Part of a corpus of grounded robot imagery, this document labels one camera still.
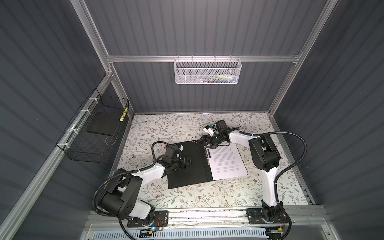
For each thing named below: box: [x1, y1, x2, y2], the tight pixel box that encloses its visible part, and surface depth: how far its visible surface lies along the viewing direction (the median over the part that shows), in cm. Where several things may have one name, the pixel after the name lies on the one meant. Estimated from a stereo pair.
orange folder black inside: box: [167, 139, 213, 189], surface depth 91 cm
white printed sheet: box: [206, 142, 248, 181], surface depth 95 cm
